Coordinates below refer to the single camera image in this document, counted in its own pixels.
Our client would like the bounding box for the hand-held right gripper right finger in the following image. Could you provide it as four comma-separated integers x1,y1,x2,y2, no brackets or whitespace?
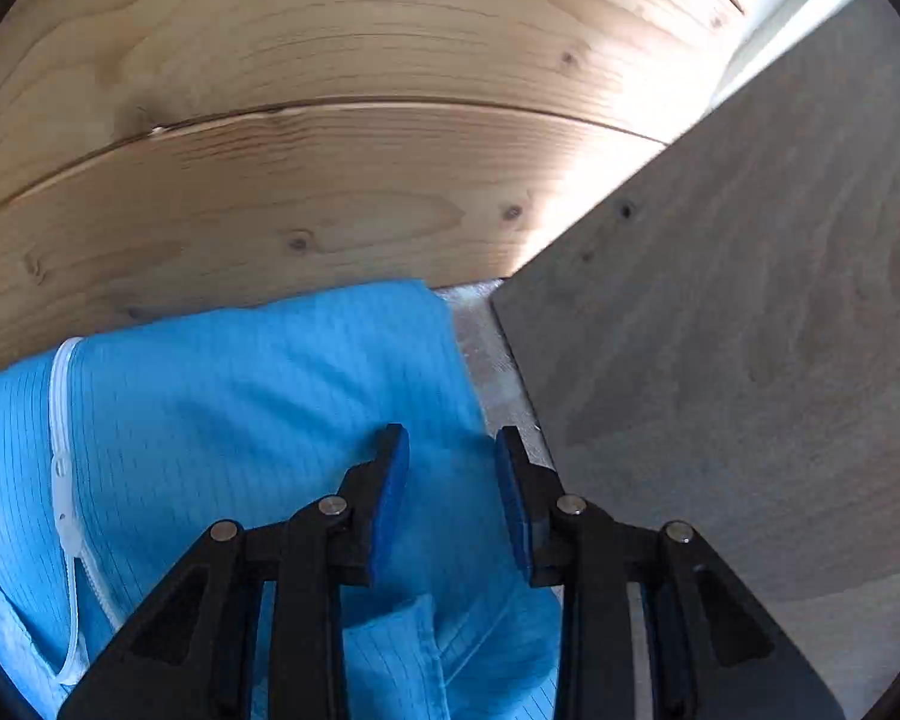
493,426,847,720

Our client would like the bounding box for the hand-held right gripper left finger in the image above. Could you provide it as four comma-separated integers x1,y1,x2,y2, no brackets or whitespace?
56,424,411,720

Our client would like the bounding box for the grey wooden board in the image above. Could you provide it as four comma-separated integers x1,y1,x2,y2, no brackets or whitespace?
491,0,900,605

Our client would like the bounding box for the pine wood panel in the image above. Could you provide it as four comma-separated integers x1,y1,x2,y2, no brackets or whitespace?
0,0,777,383

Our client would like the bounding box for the blue striped jacket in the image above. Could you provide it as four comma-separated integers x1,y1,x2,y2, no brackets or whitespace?
0,279,563,720

